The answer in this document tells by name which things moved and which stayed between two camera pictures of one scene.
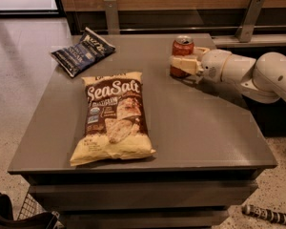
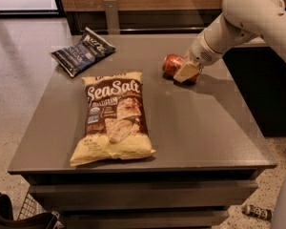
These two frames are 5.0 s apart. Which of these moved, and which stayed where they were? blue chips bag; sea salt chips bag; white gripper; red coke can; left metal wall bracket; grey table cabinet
Moved: red coke can; white gripper
Stayed: grey table cabinet; sea salt chips bag; blue chips bag; left metal wall bracket
